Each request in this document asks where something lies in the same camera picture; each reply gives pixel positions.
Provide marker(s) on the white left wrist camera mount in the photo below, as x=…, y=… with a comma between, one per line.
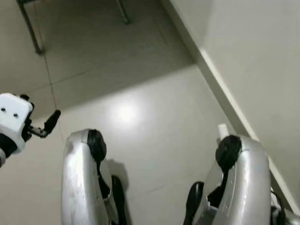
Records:
x=14, y=115

